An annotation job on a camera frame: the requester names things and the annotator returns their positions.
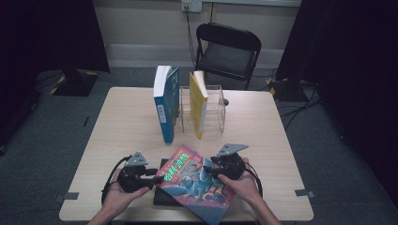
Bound grey tape strip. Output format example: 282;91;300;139
54;191;80;203
294;188;315;200

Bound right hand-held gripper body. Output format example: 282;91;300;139
209;142;250;181

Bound yellow book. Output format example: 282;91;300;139
188;70;209;140

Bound person's left hand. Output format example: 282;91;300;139
101;168;151;218

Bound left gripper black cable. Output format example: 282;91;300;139
100;155;133;204

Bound black floor cables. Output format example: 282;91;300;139
280;79;323;130

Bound clear acrylic book rack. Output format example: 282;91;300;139
177;84;227;136

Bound black wall socket cable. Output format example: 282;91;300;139
185;7;198;68

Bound blue book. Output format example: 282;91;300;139
152;65;181;144

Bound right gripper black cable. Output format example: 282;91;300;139
243;168;264;199

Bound white wall socket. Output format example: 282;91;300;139
181;0;203;13

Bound black curtain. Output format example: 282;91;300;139
275;0;398;201
0;0;111;148

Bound black stand base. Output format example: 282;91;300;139
50;68;100;98

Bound person's right hand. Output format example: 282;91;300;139
218;157;261;204

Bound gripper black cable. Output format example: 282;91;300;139
243;168;264;199
100;155;133;204

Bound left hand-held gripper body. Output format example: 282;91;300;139
116;151;150;193

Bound red book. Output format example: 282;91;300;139
155;143;237;225

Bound black folding chair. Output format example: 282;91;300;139
192;22;263;91

